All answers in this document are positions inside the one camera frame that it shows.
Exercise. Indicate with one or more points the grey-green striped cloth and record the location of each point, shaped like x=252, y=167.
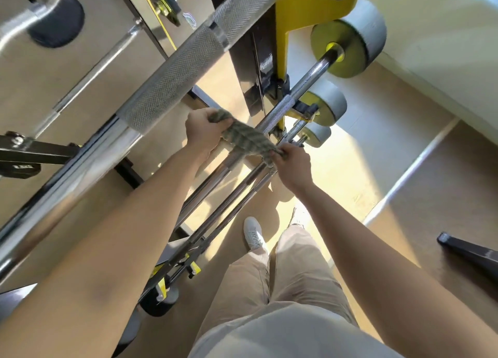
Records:
x=247, y=138

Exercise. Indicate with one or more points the small grey yellow weight plate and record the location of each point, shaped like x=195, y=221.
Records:
x=317, y=134

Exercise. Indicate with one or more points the medium grey yellow weight plate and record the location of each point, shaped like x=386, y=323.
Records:
x=328, y=103

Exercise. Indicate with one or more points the person's left fingers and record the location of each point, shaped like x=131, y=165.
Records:
x=218, y=121

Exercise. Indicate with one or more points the chrome barbell with large plate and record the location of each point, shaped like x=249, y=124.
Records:
x=280, y=106

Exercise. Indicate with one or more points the chrome barbell with medium plate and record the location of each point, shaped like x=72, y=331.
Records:
x=233, y=200

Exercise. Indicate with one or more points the beige trousers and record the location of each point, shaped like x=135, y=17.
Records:
x=280, y=276

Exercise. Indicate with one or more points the person's left hand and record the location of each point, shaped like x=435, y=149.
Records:
x=200, y=126

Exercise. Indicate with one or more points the person's right forearm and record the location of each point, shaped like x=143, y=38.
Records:
x=389, y=276

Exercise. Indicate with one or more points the person's left forearm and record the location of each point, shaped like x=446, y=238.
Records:
x=116, y=260

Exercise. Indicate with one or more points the thick knurled chrome barbell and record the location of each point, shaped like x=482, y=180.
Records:
x=155, y=97

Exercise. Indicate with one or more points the thin chrome bar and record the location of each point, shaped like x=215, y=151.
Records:
x=93, y=64

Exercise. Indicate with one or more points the yellow black barbell rack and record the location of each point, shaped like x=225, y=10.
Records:
x=268, y=38

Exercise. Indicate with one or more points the black round weight plate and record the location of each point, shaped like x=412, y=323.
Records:
x=58, y=21

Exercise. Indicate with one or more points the black yellow weight plate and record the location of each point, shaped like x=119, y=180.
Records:
x=159, y=297

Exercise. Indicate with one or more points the black equipment foot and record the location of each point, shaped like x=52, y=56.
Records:
x=469, y=248

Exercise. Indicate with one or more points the chrome curl bar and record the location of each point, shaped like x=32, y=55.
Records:
x=27, y=23

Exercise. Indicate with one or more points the light grey shirt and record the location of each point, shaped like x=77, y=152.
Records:
x=288, y=330

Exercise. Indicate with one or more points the person's right fingers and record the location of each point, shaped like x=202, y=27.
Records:
x=280, y=155

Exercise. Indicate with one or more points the white shoe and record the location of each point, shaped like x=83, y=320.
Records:
x=299, y=215
x=253, y=233

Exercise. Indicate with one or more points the large grey yellow weight plate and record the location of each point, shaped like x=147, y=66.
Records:
x=350, y=38

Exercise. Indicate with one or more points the chrome barbell with small plate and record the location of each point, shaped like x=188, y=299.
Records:
x=253, y=190

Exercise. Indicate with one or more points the person's right hand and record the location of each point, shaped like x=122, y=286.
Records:
x=293, y=169

